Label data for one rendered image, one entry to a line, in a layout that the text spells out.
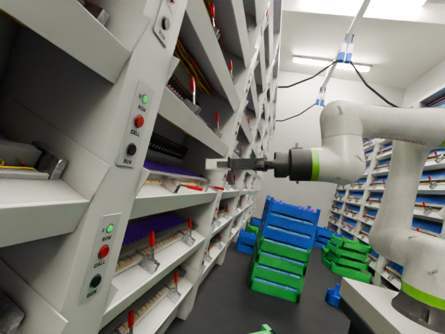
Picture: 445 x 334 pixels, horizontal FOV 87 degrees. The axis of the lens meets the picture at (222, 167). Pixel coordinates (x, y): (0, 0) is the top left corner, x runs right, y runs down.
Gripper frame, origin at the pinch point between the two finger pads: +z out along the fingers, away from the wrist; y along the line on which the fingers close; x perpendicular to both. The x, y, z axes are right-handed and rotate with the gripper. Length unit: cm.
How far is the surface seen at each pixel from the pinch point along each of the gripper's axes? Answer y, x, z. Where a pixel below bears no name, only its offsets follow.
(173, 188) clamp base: 16.3, 7.1, 7.1
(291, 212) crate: -78, 21, -29
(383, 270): -164, 77, -114
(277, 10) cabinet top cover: -76, -106, -21
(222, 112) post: -27.5, -24.8, 4.2
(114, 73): 43.5, -7.4, 4.1
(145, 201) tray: 29.2, 9.3, 7.2
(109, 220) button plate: 38.4, 11.5, 7.4
